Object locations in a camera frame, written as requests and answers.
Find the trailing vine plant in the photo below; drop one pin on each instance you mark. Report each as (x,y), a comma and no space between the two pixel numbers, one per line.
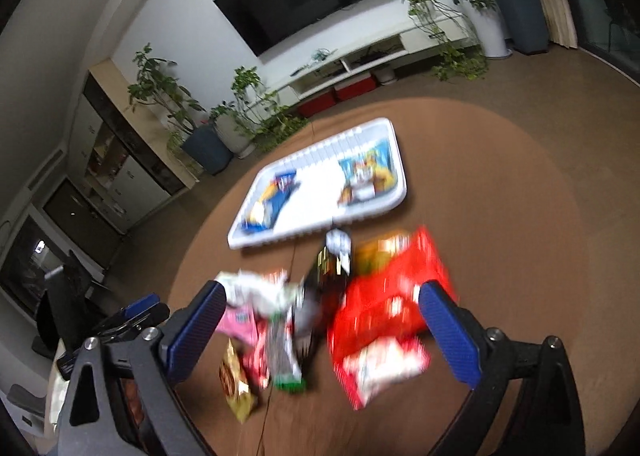
(450,56)
(270,121)

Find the white snack packet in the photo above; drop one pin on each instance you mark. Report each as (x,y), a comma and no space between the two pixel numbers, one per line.
(260,291)

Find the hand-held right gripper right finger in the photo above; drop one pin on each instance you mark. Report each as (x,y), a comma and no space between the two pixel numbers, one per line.
(447,336)

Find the tall white planter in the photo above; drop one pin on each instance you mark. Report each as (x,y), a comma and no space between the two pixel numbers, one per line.
(487,33)
(235,136)

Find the dark window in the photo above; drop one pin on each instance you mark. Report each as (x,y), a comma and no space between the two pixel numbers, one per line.
(30,256)

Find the large red snack bag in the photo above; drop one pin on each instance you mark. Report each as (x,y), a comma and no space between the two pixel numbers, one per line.
(380,306)

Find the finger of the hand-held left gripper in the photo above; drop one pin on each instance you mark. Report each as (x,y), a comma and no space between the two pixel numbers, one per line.
(145,320)
(142,303)

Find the dark grey planter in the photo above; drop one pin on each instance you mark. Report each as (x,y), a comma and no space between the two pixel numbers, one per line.
(207,148)
(522,21)

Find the tall leafy plant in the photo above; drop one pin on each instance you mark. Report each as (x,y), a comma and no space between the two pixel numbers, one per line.
(160,91)

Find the white plastic tray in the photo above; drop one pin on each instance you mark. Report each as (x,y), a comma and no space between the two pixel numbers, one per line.
(320,171)

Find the white television cabinet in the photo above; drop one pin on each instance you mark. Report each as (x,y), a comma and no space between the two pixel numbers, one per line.
(380,51)

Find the red gold snack packet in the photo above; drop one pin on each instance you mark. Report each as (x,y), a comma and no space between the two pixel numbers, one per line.
(256,361)

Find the red storage box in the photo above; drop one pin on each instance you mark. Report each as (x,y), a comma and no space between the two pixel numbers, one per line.
(356,88)
(317,103)

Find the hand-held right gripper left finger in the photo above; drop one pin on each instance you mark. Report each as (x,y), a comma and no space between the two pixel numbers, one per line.
(196,336)

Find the green nut packet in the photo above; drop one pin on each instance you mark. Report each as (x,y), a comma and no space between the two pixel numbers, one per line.
(282,351)

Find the blue yellow snack packet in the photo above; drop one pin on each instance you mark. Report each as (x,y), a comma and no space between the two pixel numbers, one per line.
(270,201)

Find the glass sliding door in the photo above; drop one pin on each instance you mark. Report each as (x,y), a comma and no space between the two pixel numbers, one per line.
(600,11)

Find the wooden display cabinet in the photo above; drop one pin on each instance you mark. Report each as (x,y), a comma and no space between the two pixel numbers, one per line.
(125,161)

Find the cartoon print snack packet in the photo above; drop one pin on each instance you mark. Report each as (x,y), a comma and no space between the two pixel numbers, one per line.
(367,176)

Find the black snack packet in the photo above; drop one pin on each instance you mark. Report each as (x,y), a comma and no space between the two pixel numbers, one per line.
(322,286)

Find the pink snack packet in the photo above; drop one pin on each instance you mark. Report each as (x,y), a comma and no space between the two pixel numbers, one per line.
(240,326)

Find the small white pot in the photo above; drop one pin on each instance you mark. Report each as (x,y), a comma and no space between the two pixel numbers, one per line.
(385,73)

